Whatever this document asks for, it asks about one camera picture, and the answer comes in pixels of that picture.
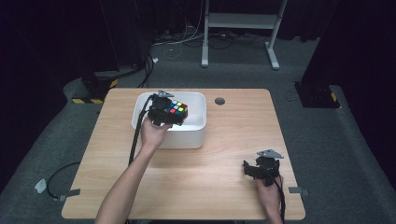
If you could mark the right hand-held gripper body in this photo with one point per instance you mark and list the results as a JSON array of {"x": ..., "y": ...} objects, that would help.
[{"x": 267, "y": 166}]

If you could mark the black stand base yellow mark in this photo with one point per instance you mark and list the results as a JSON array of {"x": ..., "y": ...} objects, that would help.
[{"x": 317, "y": 95}]

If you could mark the person's left hand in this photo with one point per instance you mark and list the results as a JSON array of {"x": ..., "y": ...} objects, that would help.
[{"x": 154, "y": 133}]

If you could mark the small white plastic tag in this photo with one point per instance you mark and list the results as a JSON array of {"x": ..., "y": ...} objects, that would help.
[{"x": 40, "y": 185}]

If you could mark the grey tape strip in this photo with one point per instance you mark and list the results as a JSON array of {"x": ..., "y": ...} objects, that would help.
[
  {"x": 68, "y": 194},
  {"x": 298, "y": 190}
]

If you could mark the multicoloured puzzle cube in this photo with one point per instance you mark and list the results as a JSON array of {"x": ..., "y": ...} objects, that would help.
[{"x": 177, "y": 108}]

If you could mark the white metal stand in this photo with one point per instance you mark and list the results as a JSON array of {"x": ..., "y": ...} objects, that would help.
[{"x": 239, "y": 21}]

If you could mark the black yellow striped stand base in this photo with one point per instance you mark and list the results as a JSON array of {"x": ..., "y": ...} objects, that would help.
[{"x": 93, "y": 90}]

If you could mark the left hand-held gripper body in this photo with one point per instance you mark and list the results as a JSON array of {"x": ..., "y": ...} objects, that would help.
[{"x": 159, "y": 109}]

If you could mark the person's right hand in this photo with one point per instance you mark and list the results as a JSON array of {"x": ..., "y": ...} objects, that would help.
[{"x": 268, "y": 197}]

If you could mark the white plastic bin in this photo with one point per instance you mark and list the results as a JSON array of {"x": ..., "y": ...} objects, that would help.
[{"x": 196, "y": 130}]

